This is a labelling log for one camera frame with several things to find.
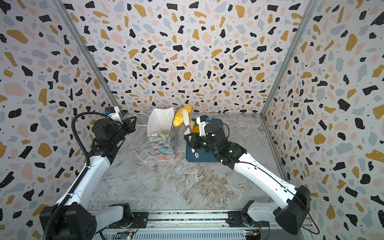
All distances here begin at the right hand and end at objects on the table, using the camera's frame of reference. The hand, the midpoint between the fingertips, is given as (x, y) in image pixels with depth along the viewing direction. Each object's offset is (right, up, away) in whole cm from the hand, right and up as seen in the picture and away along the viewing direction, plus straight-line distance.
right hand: (182, 135), depth 67 cm
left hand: (-24, +10, +8) cm, 27 cm away
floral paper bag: (-11, +1, +10) cm, 15 cm away
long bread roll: (-3, +7, +6) cm, 10 cm away
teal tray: (+9, -9, -2) cm, 13 cm away
